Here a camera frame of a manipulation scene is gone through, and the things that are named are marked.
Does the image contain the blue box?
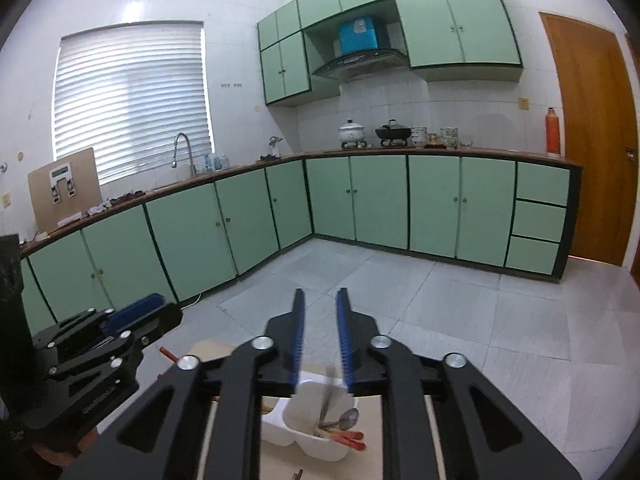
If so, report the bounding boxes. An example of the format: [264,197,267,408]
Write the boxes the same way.
[338,16,377,55]

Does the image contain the brown cardboard box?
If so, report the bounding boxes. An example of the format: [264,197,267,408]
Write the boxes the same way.
[27,147,102,233]

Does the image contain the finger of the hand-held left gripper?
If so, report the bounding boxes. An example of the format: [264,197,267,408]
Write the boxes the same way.
[50,304,185,381]
[32,294,166,356]

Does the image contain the green wall cabinets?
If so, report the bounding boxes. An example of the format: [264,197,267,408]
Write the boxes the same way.
[256,0,524,107]

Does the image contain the tall black object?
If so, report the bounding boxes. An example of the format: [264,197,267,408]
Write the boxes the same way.
[0,234,33,391]

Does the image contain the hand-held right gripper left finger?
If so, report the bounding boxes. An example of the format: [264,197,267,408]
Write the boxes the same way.
[57,288,307,480]

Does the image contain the green base cabinets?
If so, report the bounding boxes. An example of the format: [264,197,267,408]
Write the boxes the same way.
[15,152,583,333]

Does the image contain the orange thermos flask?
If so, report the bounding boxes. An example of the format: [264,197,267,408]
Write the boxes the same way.
[545,107,562,156]

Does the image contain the black range hood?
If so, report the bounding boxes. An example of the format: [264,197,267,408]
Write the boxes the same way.
[312,48,410,81]

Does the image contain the white lidded pot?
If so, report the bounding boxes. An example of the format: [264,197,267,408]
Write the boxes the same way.
[339,119,365,148]

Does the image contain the wooden door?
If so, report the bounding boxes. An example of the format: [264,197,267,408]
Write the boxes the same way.
[539,11,640,267]

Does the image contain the white two-compartment utensil holder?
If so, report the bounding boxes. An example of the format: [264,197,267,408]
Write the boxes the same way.
[261,371,361,462]

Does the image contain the white window blind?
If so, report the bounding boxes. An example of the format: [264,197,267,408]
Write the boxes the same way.
[52,21,213,186]

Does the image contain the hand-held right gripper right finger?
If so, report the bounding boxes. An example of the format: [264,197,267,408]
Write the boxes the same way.
[335,287,583,480]

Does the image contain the metal spoon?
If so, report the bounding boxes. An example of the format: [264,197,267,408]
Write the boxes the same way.
[320,407,361,431]

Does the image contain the black lidded pot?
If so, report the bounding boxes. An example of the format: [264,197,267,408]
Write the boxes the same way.
[375,120,413,147]

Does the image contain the metal kitchen faucet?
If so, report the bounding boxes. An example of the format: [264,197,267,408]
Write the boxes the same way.
[171,132,197,178]

